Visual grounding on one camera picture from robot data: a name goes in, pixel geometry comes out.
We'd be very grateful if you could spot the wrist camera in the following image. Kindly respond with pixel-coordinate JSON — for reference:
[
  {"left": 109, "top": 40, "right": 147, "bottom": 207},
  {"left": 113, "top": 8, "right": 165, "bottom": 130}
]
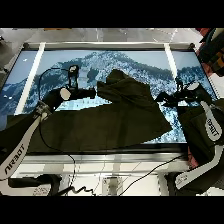
[
  {"left": 67, "top": 64, "right": 81, "bottom": 91},
  {"left": 174, "top": 77, "right": 186, "bottom": 95}
]

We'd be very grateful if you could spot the black cable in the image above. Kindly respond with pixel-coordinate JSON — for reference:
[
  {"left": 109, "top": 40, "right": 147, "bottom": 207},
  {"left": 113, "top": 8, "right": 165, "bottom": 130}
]
[
  {"left": 118, "top": 153, "right": 186, "bottom": 197},
  {"left": 37, "top": 66, "right": 98, "bottom": 197}
]

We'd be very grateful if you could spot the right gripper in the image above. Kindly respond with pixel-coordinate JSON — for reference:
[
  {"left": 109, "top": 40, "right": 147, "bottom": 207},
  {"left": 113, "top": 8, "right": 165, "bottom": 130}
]
[{"left": 154, "top": 91, "right": 181, "bottom": 108}]

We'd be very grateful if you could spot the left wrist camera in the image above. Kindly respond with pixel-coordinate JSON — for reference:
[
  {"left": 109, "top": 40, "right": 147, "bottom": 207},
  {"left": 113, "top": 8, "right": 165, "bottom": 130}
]
[{"left": 67, "top": 64, "right": 81, "bottom": 91}]

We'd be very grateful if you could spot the heap of clothes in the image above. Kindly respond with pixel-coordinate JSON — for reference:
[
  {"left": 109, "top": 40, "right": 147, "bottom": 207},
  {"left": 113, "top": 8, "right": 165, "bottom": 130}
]
[{"left": 195, "top": 27, "right": 224, "bottom": 78}]

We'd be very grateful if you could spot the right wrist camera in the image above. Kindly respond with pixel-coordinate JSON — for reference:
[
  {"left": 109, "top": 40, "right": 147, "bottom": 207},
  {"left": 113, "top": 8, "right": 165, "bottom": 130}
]
[{"left": 174, "top": 77, "right": 186, "bottom": 95}]

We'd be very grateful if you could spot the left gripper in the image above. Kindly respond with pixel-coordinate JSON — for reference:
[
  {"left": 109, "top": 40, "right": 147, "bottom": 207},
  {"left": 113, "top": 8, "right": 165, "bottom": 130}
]
[{"left": 70, "top": 87, "right": 98, "bottom": 102}]

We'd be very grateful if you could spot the dark green garment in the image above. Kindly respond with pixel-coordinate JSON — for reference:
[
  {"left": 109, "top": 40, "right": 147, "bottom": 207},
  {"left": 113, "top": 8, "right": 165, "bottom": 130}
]
[{"left": 0, "top": 68, "right": 174, "bottom": 154}]

